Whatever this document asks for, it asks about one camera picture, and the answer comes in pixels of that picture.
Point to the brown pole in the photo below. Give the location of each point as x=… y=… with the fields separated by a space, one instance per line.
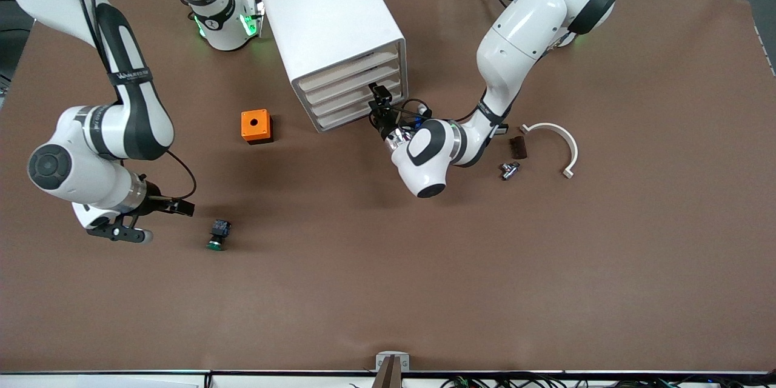
x=391 y=376

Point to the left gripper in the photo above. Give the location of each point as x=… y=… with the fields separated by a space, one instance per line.
x=384 y=123

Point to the white drawer cabinet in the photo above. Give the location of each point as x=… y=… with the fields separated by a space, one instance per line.
x=327 y=12

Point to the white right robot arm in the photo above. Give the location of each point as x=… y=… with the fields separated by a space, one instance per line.
x=66 y=182

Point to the grey metal mount bracket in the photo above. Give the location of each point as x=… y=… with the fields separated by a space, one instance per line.
x=381 y=364

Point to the green push button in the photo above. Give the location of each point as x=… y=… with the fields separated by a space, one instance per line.
x=219 y=231

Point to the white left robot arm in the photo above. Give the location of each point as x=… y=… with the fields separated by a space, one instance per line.
x=527 y=24

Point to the white curved bracket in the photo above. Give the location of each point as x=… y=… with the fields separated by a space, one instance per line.
x=573 y=151

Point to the silver metal selector switch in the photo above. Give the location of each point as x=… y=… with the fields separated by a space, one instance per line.
x=509 y=171

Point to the brown table mat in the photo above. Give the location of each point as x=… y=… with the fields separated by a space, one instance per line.
x=388 y=267

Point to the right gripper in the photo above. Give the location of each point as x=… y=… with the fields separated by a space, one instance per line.
x=159 y=203

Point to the brown terminal block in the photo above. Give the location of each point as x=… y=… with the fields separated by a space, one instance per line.
x=519 y=148

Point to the black white switch module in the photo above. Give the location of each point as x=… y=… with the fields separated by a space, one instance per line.
x=503 y=128

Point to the white plastic drawer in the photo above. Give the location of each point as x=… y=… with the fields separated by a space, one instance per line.
x=348 y=98
x=353 y=81
x=345 y=114
x=350 y=68

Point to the orange box with hole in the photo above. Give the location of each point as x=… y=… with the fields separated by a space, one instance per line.
x=262 y=131

